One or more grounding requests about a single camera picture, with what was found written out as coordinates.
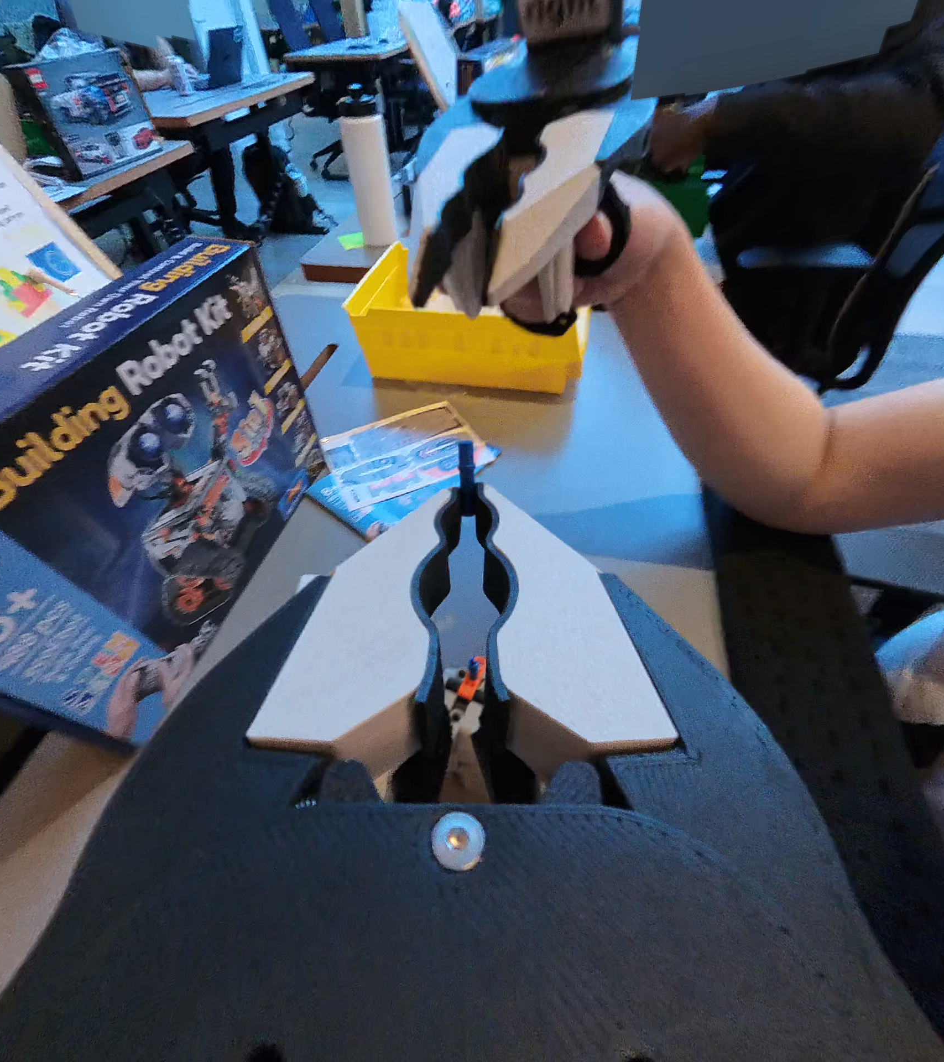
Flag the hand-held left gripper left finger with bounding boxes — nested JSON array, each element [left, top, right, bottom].
[[245, 488, 466, 801]]

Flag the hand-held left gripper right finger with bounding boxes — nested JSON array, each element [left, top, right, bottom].
[[472, 483, 680, 793]]

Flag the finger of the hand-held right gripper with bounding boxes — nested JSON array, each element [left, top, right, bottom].
[[484, 110, 618, 310], [407, 123, 510, 320]]

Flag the grey toy robot model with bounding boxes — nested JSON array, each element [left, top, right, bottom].
[[442, 655, 493, 801]]

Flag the person's right forearm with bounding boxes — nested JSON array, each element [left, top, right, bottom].
[[604, 241, 944, 536]]

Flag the grey desk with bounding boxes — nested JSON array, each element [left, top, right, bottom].
[[0, 282, 730, 1062]]

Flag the white water bottle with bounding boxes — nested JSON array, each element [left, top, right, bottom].
[[337, 87, 398, 248]]

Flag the board on wooden easel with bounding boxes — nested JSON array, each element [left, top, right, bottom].
[[397, 0, 460, 109]]

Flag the brown-edged grey table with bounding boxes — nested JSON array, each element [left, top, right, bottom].
[[300, 211, 406, 283]]

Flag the green plastic bin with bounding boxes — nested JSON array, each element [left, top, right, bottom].
[[671, 158, 713, 237]]

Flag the yellow plastic bin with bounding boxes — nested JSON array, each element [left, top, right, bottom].
[[343, 241, 591, 395]]

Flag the printed sticker sheet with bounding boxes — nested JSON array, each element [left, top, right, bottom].
[[318, 402, 481, 499]]

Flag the black perforated panel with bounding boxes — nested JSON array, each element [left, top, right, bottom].
[[704, 490, 944, 1062]]

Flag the dark laptop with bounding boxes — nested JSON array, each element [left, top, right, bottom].
[[206, 25, 244, 88]]

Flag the blue robot kit box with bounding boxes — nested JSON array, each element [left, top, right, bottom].
[[0, 239, 327, 748]]

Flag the person's white shirt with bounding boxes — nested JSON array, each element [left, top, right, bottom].
[[874, 357, 944, 914]]

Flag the car model kit box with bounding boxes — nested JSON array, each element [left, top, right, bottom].
[[7, 48, 164, 179]]

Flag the black mesh office chair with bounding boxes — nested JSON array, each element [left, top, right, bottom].
[[712, 0, 944, 391]]

